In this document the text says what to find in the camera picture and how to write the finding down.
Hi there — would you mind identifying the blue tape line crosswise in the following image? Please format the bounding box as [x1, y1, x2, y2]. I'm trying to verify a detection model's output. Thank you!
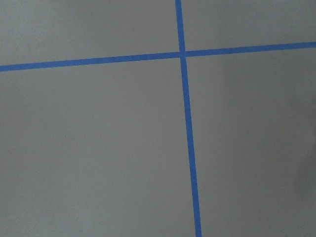
[0, 42, 316, 72]

